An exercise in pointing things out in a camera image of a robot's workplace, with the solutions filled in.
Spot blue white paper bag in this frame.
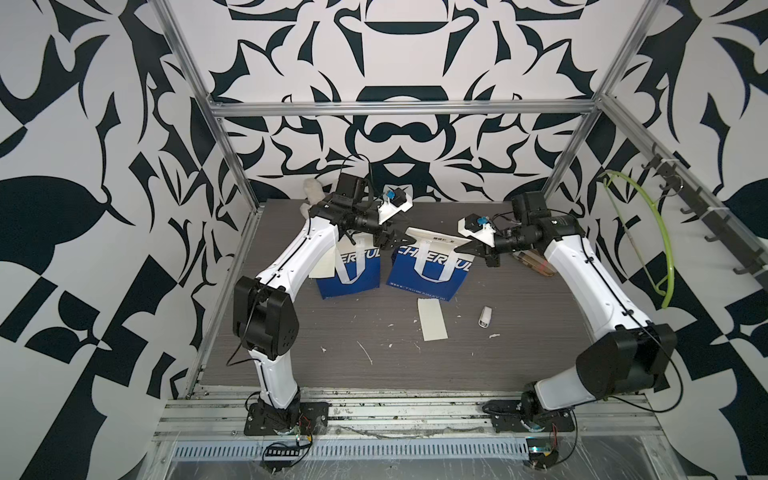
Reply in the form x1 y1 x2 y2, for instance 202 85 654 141
314 233 381 300
387 227 474 301

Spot white paper receipt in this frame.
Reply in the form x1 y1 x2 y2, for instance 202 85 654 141
309 246 336 279
417 299 448 342

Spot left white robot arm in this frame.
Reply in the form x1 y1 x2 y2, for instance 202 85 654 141
233 173 415 414

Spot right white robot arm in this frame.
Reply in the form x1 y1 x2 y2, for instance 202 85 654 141
456 192 677 419

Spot white plush bunny pink shirt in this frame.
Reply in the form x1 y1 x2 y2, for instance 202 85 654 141
300 178 326 219

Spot green clothes hanger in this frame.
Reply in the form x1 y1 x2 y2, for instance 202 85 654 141
600 169 677 310

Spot green lit circuit board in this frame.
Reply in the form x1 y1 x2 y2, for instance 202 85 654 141
526 436 559 471

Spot black usb hub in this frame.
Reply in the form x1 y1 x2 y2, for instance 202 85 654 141
261 442 312 471

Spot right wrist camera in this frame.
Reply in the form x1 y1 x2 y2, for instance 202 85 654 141
458 214 496 247

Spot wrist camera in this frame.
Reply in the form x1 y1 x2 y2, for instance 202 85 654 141
378 188 413 225
458 214 496 247

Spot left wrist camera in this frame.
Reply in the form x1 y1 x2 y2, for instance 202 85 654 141
378 188 413 225

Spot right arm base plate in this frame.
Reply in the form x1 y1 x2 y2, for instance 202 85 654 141
481 395 576 433

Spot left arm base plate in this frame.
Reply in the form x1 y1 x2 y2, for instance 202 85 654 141
243 400 330 436

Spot dark wall hook rack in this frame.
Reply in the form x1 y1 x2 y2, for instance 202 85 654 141
639 143 767 290

